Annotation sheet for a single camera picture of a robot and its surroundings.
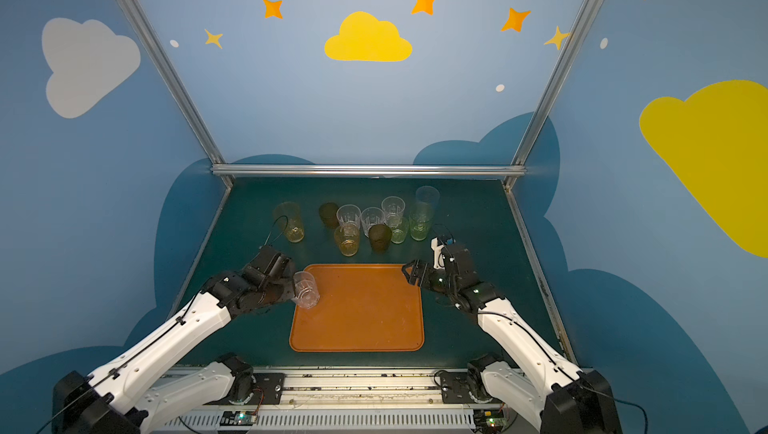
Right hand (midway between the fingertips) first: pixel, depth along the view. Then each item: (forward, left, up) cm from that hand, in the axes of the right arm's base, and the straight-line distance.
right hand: (416, 268), depth 82 cm
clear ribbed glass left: (+25, +23, -8) cm, 35 cm away
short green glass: (+19, +5, -11) cm, 23 cm away
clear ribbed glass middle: (+24, +15, -8) cm, 30 cm away
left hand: (-7, +33, -1) cm, 33 cm away
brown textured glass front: (+17, +12, -10) cm, 23 cm away
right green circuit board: (-33, -18, -14) cm, 40 cm away
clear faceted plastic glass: (-5, +32, -8) cm, 33 cm away
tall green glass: (+24, -2, -7) cm, 25 cm away
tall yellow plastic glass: (+19, +43, -3) cm, 47 cm away
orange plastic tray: (-7, +15, -13) cm, 21 cm away
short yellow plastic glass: (+18, +23, -12) cm, 32 cm away
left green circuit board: (-36, +42, -12) cm, 57 cm away
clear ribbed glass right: (+29, +8, -9) cm, 32 cm away
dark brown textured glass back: (+22, +30, -6) cm, 38 cm away
